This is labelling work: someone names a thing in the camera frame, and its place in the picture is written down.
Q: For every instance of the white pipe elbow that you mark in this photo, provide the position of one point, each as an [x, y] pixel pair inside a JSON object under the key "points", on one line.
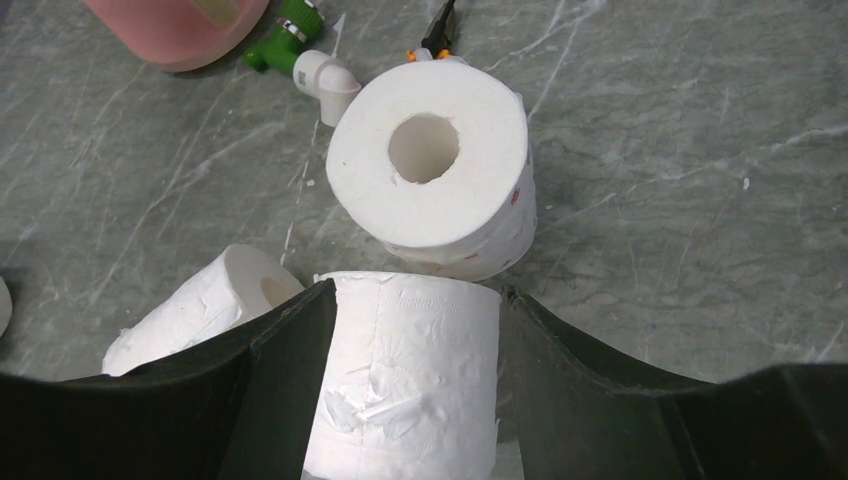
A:
{"points": [[326, 79]]}

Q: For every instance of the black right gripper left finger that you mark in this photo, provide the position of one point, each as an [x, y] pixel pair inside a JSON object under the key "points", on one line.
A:
{"points": [[238, 406]]}

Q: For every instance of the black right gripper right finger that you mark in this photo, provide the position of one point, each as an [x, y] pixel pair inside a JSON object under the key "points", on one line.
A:
{"points": [[586, 410]]}

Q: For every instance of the plain white embossed roll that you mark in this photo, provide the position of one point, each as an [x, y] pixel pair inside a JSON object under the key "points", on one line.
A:
{"points": [[410, 385]]}

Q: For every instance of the orange black pliers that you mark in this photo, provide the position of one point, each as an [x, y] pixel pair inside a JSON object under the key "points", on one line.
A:
{"points": [[438, 39]]}

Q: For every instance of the plain white paper roll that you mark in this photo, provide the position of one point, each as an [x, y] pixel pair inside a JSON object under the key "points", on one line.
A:
{"points": [[241, 284]]}

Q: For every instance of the pink three-tier shelf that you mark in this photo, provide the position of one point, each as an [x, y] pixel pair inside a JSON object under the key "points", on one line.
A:
{"points": [[179, 36]]}

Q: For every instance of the floral paper roll upright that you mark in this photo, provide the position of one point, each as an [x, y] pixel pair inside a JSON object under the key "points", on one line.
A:
{"points": [[433, 160]]}

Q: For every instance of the green pipe fitting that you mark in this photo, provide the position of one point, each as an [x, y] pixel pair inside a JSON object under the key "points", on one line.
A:
{"points": [[296, 23]]}

